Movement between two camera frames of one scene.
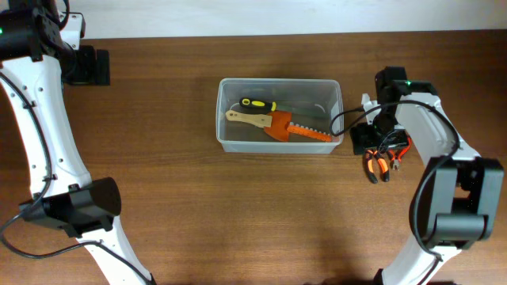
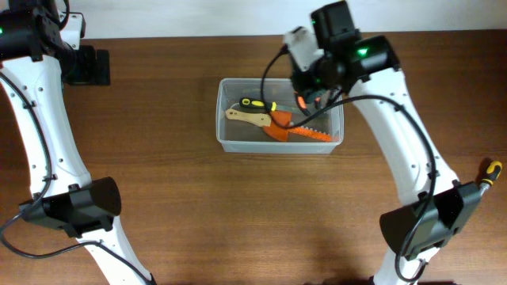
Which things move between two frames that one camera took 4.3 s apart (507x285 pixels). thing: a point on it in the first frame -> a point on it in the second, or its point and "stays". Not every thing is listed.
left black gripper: x=97 y=74 stays
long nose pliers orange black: x=383 y=164 -> x=303 y=104
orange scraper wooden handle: x=274 y=123 stays
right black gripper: x=361 y=140 -> x=301 y=85
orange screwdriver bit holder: x=298 y=128 stays
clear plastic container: x=277 y=115 stays
